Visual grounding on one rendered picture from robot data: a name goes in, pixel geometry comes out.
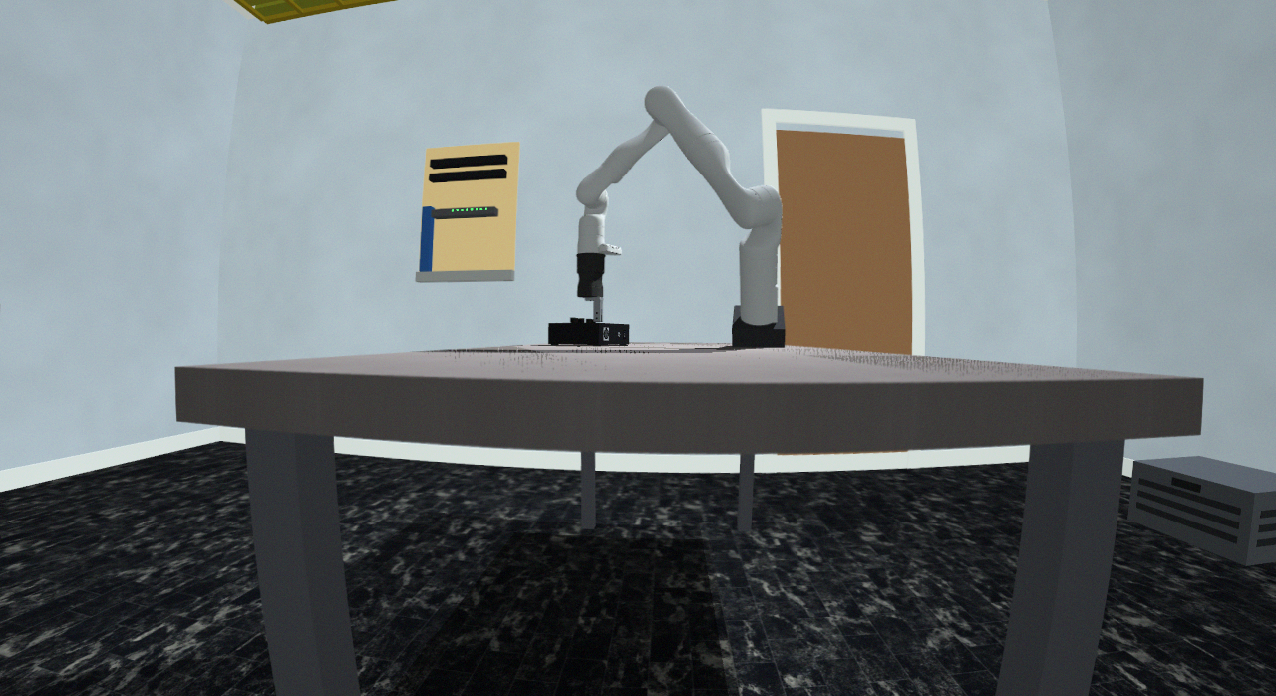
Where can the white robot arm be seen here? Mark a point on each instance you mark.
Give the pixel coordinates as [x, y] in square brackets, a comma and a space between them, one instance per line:
[749, 208]

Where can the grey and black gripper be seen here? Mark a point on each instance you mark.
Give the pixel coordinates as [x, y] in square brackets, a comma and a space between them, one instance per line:
[591, 267]

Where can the black lighting desk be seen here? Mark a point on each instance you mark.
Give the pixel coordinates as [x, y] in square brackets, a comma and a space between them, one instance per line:
[590, 333]

